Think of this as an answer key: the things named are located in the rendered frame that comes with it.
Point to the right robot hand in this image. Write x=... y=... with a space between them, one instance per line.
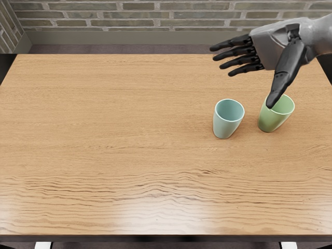
x=269 y=44

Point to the light green cup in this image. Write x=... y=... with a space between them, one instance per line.
x=272 y=120

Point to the light blue cup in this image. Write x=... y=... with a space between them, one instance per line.
x=226 y=124

